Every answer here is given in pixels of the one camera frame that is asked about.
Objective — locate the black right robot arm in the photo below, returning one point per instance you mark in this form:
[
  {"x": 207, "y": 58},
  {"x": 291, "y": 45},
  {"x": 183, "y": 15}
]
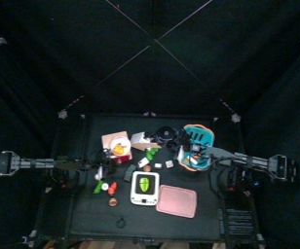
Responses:
[{"x": 252, "y": 161}]

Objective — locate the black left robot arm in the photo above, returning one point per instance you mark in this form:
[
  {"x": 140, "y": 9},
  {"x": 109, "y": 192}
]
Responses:
[{"x": 32, "y": 162}]

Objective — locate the red toy food piece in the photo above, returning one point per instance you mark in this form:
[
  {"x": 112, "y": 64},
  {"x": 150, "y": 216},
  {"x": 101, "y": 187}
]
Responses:
[{"x": 124, "y": 159}]

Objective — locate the orange yellow toy fruit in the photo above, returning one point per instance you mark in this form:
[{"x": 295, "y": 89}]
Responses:
[{"x": 120, "y": 149}]

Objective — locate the dark grey toy piece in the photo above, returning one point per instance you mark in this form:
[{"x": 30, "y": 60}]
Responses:
[{"x": 129, "y": 172}]

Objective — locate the black round pot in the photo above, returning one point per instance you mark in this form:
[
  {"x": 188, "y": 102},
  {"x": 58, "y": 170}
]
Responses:
[{"x": 166, "y": 133}]

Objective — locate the white dotted dice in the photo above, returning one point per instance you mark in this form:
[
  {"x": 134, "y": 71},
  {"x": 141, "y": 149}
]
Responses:
[{"x": 169, "y": 164}]

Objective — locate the teal dish rack orange rim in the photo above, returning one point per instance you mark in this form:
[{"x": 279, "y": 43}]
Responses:
[{"x": 203, "y": 136}]

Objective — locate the white round plate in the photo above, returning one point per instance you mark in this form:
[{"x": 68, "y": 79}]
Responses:
[{"x": 125, "y": 142}]

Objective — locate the white round toy slice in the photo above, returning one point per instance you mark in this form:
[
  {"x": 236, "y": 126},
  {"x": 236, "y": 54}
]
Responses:
[{"x": 105, "y": 186}]

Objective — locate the white small toy block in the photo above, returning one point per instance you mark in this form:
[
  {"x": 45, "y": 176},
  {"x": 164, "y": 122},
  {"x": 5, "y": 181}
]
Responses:
[{"x": 144, "y": 162}]

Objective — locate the orange toy carrot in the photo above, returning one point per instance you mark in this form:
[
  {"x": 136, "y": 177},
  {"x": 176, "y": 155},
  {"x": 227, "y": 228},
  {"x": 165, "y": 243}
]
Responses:
[{"x": 112, "y": 188}]

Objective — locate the white small cube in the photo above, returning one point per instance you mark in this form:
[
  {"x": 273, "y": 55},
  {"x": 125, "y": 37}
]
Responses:
[{"x": 158, "y": 165}]

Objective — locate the green toy vegetable slice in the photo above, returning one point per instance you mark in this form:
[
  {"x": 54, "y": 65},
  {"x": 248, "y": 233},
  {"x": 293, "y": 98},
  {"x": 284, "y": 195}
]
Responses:
[{"x": 98, "y": 187}]

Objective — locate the brown cardboard piece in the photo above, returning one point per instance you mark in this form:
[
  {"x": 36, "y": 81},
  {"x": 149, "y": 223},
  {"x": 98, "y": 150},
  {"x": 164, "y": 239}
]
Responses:
[{"x": 145, "y": 146}]

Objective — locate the brown small ball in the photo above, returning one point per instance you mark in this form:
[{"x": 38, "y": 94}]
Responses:
[{"x": 146, "y": 168}]

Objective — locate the white small box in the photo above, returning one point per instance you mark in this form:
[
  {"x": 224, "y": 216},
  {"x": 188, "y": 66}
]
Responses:
[{"x": 138, "y": 137}]

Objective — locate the green toy leaf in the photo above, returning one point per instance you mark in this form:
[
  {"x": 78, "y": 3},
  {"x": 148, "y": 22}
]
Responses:
[{"x": 144, "y": 184}]

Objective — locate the white kitchen scale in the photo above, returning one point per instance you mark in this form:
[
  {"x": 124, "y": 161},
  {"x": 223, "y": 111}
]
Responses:
[{"x": 136, "y": 194}]

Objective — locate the small red object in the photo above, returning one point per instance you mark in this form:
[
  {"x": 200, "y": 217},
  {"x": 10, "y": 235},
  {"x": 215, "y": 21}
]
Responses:
[{"x": 113, "y": 202}]

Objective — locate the pink rectangular mat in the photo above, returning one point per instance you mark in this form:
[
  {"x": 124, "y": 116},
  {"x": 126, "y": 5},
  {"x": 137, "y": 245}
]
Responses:
[{"x": 177, "y": 201}]

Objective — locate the white text label sticker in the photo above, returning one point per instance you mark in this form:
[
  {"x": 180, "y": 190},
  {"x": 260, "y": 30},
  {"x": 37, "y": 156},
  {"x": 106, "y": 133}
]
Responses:
[{"x": 240, "y": 222}]

